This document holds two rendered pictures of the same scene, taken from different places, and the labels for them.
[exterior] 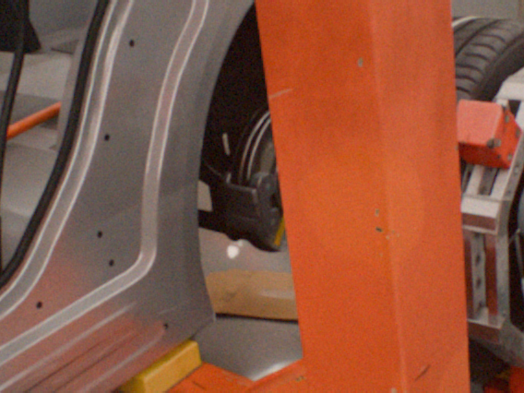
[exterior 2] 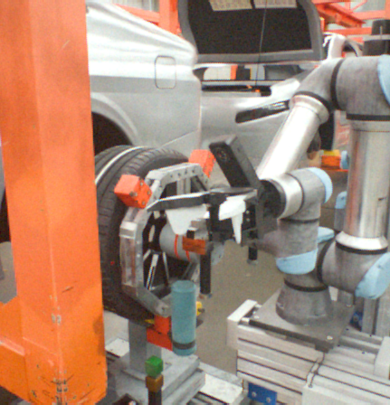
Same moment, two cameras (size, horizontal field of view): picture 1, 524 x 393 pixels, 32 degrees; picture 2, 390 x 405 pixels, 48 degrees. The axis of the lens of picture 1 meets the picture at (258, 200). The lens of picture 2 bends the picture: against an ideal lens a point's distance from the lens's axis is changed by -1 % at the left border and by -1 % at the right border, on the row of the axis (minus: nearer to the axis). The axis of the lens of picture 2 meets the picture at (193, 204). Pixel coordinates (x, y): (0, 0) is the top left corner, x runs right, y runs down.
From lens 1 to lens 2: 0.38 m
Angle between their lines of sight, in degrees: 13
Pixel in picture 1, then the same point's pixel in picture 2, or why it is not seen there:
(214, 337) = not seen: hidden behind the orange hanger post
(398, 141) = (52, 167)
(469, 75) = (133, 165)
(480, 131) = (128, 188)
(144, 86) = not seen: outside the picture
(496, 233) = (134, 239)
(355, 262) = (34, 228)
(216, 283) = not seen: hidden behind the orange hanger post
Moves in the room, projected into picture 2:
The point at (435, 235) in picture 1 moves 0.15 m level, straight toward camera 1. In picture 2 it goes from (78, 221) to (58, 240)
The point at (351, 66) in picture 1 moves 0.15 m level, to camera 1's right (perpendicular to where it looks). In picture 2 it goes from (30, 128) to (98, 127)
